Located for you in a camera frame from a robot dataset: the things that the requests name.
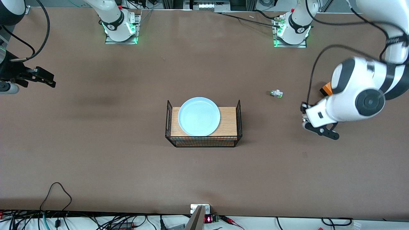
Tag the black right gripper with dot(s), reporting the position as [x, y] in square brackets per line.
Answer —
[12, 72]

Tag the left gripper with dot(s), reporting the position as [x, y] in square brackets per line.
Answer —
[303, 108]

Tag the light blue round plate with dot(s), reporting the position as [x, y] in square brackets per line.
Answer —
[199, 116]

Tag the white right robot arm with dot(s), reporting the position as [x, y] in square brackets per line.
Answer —
[116, 22]

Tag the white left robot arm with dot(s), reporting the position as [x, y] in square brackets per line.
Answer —
[361, 92]

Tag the small green white button module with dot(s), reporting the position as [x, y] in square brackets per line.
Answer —
[276, 93]

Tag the orange block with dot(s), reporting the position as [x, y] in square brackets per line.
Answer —
[326, 88]

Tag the wooden board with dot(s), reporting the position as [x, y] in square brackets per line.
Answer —
[228, 123]

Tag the red clip lead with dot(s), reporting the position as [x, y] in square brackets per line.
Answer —
[231, 221]

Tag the circuit board with red display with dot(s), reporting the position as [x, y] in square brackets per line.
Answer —
[211, 219]

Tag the grey metal bar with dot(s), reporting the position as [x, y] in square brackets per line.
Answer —
[195, 220]

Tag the black power adapter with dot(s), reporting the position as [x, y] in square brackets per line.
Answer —
[123, 226]

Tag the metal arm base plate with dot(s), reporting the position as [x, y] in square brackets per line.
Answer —
[289, 45]
[138, 30]

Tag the white metal bracket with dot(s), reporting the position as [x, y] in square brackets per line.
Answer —
[195, 209]

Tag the aluminium frame rail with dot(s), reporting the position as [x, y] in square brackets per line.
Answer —
[207, 4]

